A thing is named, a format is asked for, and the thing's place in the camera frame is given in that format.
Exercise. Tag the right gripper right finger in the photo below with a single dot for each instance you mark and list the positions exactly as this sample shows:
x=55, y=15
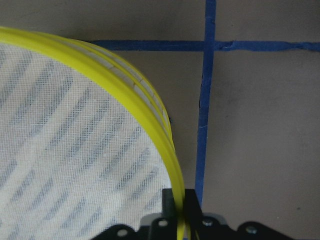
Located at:
x=191, y=206

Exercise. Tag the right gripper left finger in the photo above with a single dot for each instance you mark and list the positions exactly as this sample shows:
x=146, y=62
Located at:
x=168, y=204

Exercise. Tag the yellow steamer layer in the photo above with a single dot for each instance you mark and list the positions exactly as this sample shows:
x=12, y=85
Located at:
x=129, y=75
x=79, y=150

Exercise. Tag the brown paper table cover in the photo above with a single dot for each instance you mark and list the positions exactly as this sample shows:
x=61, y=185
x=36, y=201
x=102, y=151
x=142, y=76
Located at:
x=263, y=144

